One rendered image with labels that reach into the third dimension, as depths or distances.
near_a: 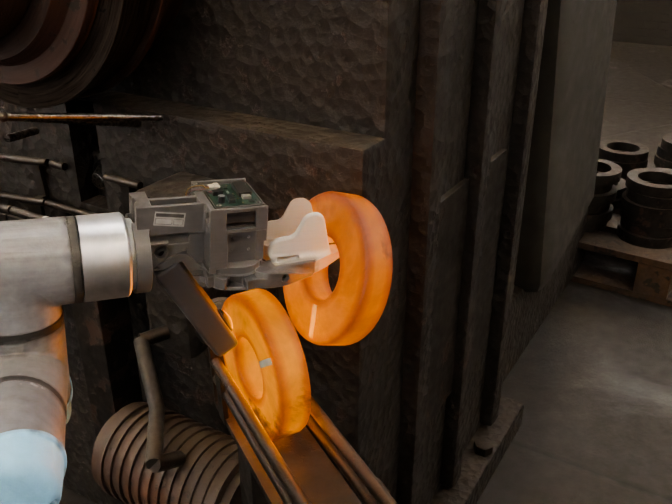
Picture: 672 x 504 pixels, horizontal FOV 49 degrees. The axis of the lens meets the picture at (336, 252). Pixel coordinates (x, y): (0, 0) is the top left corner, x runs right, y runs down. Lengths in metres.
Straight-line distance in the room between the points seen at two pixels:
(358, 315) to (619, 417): 1.33
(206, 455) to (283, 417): 0.24
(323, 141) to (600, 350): 1.43
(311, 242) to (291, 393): 0.14
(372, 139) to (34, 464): 0.55
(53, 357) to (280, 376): 0.20
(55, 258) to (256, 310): 0.20
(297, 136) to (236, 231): 0.30
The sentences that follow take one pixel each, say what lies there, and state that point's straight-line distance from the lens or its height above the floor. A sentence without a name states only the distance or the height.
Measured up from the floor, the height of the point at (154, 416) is 0.57.
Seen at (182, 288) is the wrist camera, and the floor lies 0.82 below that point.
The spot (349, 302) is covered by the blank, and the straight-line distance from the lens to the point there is 0.69.
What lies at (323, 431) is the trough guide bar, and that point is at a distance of 0.74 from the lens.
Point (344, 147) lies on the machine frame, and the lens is 0.88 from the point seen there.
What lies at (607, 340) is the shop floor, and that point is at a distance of 2.24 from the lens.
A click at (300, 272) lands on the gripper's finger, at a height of 0.82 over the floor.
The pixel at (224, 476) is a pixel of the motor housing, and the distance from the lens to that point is 0.91.
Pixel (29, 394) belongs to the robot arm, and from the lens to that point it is 0.61.
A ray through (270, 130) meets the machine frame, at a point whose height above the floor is 0.87.
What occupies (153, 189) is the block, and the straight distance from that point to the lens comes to 0.98.
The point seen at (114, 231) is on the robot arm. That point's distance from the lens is 0.64.
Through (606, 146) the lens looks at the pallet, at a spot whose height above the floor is 0.27.
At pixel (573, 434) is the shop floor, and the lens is 1.86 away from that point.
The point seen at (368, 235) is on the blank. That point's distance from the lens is 0.68.
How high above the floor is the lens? 1.14
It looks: 26 degrees down
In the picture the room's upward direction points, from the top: straight up
